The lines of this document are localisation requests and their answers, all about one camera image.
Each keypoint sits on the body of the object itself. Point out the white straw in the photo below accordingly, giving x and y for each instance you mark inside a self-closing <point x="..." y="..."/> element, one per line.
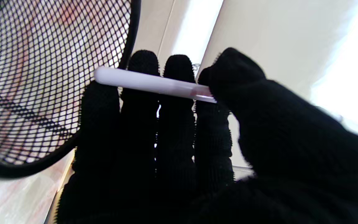
<point x="141" y="81"/>

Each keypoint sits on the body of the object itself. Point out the black mesh brush holder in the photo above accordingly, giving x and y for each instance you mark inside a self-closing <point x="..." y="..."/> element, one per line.
<point x="17" y="171"/>

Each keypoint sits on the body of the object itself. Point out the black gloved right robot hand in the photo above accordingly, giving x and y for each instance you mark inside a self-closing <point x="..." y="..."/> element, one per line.
<point x="275" y="155"/>

